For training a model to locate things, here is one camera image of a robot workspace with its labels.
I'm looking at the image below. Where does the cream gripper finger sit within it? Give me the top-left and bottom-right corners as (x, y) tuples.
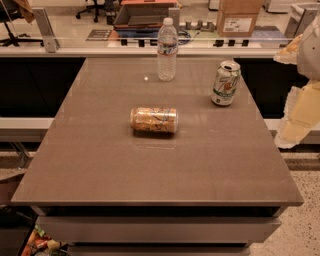
(273, 34), (303, 65)
(274, 80), (320, 149)

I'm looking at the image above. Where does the orange soda can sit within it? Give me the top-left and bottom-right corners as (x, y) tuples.
(130, 107), (178, 134)

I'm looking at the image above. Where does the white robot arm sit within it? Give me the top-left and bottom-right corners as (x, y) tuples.
(274, 15), (320, 149)

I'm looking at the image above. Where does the green white soda can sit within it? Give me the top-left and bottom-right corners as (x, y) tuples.
(211, 60), (241, 106)

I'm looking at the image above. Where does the cardboard box with label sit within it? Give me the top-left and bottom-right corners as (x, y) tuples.
(216, 0), (263, 37)

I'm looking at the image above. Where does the clear plastic water bottle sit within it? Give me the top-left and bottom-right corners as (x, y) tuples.
(157, 17), (178, 81)

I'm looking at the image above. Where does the grey open bin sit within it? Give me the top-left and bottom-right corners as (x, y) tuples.
(113, 2), (176, 29)

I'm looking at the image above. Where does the grey table drawer base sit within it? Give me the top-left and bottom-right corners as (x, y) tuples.
(37, 216), (281, 256)

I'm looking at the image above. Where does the black office chair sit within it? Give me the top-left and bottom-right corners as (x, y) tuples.
(0, 0), (44, 47)

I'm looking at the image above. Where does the colourful snack bag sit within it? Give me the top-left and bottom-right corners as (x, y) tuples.
(20, 224), (69, 256)

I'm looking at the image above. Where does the grey metal post right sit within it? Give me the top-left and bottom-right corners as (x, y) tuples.
(284, 2), (320, 38)

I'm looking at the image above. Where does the grey metal post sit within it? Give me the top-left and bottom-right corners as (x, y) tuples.
(284, 2), (320, 38)
(32, 7), (60, 53)

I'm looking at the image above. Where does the grey metal post left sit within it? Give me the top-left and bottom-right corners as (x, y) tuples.
(32, 7), (60, 53)

